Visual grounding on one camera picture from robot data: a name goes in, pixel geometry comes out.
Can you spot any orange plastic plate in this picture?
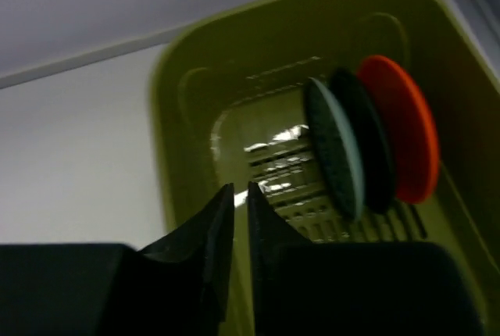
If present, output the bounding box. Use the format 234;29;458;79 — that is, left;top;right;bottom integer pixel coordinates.
357;55;441;204

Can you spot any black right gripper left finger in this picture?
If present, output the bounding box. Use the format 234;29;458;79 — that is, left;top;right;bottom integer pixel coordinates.
1;184;234;335

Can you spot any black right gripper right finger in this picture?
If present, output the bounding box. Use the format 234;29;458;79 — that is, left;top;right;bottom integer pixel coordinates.
247;182;499;335

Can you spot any olive green dish rack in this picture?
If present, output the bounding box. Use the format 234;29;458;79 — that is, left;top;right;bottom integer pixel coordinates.
151;0;499;335

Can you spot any black plate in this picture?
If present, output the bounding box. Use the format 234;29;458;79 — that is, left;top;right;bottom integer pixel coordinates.
328;67;396;214

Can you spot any blue white patterned plate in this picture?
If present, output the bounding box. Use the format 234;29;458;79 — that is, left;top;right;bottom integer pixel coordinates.
303;77;366;220

